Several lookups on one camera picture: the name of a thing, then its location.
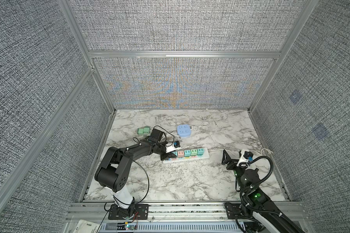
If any long white power strip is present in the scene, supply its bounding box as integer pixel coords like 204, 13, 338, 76
163, 147, 210, 164

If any green plug cube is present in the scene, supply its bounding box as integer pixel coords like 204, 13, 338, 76
137, 128, 144, 136
191, 149, 198, 156
143, 127, 150, 135

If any blue square power strip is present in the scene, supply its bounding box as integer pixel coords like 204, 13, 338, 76
177, 124, 192, 138

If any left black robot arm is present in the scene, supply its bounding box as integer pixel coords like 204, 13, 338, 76
94, 127, 176, 210

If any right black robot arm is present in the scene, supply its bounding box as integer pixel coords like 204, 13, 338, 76
222, 150, 303, 233

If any white label box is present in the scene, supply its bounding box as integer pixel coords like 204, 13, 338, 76
73, 219, 100, 233

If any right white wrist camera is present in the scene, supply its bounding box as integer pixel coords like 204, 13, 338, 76
237, 150, 254, 168

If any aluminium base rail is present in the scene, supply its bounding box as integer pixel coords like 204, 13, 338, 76
64, 200, 304, 233

